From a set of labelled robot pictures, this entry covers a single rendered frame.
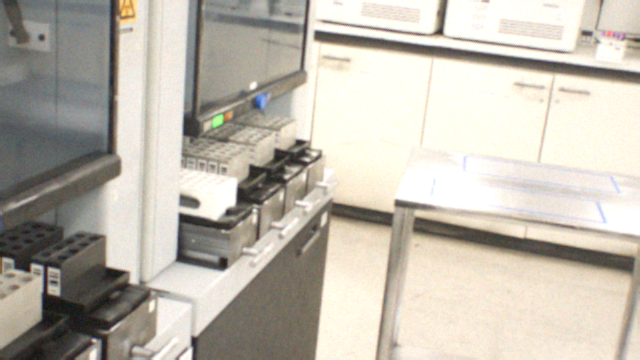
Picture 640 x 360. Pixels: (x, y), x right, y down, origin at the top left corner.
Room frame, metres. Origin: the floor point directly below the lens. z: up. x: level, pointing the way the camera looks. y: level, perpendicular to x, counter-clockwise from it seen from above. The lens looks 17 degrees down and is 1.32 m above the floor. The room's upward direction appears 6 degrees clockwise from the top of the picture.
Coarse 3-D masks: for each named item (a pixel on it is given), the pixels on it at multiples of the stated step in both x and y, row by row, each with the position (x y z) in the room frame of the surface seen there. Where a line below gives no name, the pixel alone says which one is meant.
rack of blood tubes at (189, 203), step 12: (180, 168) 1.48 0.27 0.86; (180, 180) 1.41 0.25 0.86; (192, 180) 1.41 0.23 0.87; (204, 180) 1.42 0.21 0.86; (216, 180) 1.43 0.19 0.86; (228, 180) 1.43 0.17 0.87; (180, 192) 1.37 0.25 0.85; (192, 192) 1.36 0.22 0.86; (204, 192) 1.36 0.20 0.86; (216, 192) 1.36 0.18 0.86; (228, 192) 1.41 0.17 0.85; (180, 204) 1.44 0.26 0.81; (192, 204) 1.44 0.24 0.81; (204, 204) 1.36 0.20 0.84; (216, 204) 1.36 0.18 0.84; (228, 204) 1.41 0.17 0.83; (204, 216) 1.36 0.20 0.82; (216, 216) 1.36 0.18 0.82
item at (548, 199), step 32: (416, 160) 1.87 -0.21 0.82; (448, 160) 1.90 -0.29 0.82; (480, 160) 1.93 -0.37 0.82; (512, 160) 1.96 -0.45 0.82; (416, 192) 1.62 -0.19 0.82; (448, 192) 1.64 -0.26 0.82; (480, 192) 1.67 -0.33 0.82; (512, 192) 1.69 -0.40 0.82; (544, 192) 1.71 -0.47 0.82; (576, 192) 1.74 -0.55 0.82; (608, 192) 1.76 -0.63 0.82; (544, 224) 1.53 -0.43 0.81; (576, 224) 1.52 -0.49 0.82; (608, 224) 1.54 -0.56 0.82; (384, 288) 1.57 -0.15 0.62; (384, 320) 1.57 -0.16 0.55; (384, 352) 1.57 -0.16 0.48; (416, 352) 1.95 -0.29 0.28
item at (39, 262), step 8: (80, 232) 1.08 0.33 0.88; (88, 232) 1.08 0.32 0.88; (64, 240) 1.05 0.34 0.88; (72, 240) 1.05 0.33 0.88; (80, 240) 1.05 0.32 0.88; (48, 248) 1.01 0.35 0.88; (56, 248) 1.03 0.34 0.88; (64, 248) 1.02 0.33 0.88; (40, 256) 0.99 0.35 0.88; (48, 256) 1.00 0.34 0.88; (32, 264) 0.98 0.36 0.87; (40, 264) 0.98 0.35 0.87; (32, 272) 0.98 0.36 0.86; (40, 272) 0.98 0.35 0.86
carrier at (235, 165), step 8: (232, 152) 1.57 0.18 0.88; (240, 152) 1.58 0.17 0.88; (248, 152) 1.60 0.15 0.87; (224, 160) 1.51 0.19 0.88; (232, 160) 1.52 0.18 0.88; (240, 160) 1.56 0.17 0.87; (248, 160) 1.61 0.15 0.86; (224, 168) 1.51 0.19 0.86; (232, 168) 1.52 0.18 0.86; (240, 168) 1.56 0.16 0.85; (248, 168) 1.61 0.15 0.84; (232, 176) 1.52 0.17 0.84; (240, 176) 1.57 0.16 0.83
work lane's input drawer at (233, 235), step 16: (240, 208) 1.42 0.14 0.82; (192, 224) 1.35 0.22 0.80; (208, 224) 1.35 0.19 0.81; (224, 224) 1.34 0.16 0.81; (240, 224) 1.37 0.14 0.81; (256, 224) 1.45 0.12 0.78; (192, 240) 1.34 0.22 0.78; (208, 240) 1.34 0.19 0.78; (224, 240) 1.33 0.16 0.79; (240, 240) 1.38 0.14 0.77; (224, 256) 1.33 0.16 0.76; (240, 256) 1.38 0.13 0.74; (256, 256) 1.36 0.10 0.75
